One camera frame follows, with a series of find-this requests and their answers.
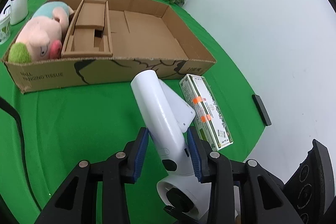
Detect green white medicine box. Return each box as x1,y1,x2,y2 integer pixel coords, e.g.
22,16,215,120
179,74,234,151

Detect white handheld lint remover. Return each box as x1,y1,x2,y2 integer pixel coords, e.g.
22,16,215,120
130,70,211,221

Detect white rectangular device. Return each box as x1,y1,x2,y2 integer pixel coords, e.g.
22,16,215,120
159,80,196,133

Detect pink pig plush toy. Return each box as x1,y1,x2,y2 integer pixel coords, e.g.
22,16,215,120
7,1,74,64

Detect small black flat object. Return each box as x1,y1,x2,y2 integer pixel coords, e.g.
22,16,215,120
252,94,272,126

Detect large open cardboard box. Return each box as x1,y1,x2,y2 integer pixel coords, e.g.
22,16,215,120
3,0,216,93

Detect leaf pattern paper cup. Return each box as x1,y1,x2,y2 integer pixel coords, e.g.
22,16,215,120
0,13,11,45

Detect white mug black lid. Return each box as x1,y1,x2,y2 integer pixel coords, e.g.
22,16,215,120
3,0,29,26

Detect black cable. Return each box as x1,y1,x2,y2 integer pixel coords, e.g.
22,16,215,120
0,96,43,212

